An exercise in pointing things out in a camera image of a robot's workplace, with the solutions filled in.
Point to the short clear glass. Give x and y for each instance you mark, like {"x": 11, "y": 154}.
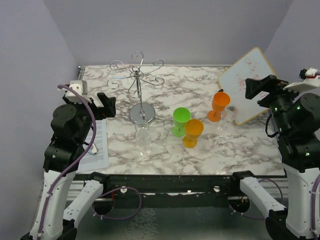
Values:
{"x": 141, "y": 124}

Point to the tall clear wine glass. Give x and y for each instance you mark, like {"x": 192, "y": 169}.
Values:
{"x": 144, "y": 142}

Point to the orange plastic wine glass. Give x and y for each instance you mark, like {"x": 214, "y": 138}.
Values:
{"x": 219, "y": 102}

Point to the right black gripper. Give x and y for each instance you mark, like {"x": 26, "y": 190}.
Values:
{"x": 253, "y": 86}

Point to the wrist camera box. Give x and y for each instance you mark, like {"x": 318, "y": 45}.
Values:
{"x": 81, "y": 88}
{"x": 310, "y": 80}

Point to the printed paper sheets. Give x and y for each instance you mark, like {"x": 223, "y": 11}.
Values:
{"x": 90, "y": 162}

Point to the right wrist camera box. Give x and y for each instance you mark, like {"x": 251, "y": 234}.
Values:
{"x": 310, "y": 80}

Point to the chrome wine glass rack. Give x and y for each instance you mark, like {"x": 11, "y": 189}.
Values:
{"x": 142, "y": 110}

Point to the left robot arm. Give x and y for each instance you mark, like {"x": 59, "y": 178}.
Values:
{"x": 71, "y": 124}

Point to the small white blue clip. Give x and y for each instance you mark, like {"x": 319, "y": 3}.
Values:
{"x": 93, "y": 150}

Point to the yellow-orange plastic wine glass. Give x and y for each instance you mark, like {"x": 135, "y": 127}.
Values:
{"x": 193, "y": 129}

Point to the black front mounting rail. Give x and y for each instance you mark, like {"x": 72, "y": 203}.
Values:
{"x": 174, "y": 191}

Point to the green plastic wine glass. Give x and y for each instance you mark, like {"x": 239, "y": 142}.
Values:
{"x": 181, "y": 116}

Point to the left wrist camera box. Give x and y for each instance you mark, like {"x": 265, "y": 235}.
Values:
{"x": 81, "y": 88}

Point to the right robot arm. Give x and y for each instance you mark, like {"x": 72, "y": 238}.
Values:
{"x": 296, "y": 113}

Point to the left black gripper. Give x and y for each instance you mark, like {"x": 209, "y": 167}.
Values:
{"x": 109, "y": 108}

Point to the small clear wine glass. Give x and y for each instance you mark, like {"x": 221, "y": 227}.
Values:
{"x": 228, "y": 115}

